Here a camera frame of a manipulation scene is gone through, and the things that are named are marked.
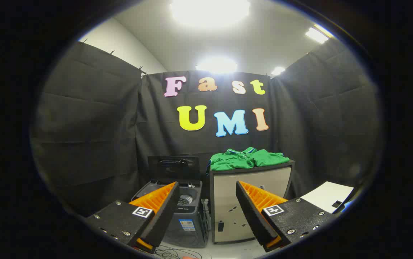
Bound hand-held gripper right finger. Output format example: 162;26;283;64
236;181;338;252

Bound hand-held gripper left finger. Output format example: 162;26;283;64
84;181;181;254

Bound grey washing machine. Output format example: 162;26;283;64
131;180;208;248

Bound green polo shirt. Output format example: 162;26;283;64
206;147;290;171

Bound dark cabinet with beige door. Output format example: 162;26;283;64
209;160;296;245

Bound white board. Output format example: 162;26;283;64
300;181;354;214

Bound black backdrop cloth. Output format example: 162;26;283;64
30;40;381;216

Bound rectangular ceiling light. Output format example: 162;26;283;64
305;27;331;44

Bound large round ceiling light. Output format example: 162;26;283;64
170;0;250;27

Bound bundle of floor cables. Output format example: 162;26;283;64
154;245;203;259

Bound grey drain hose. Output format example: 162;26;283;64
201;198;210;231

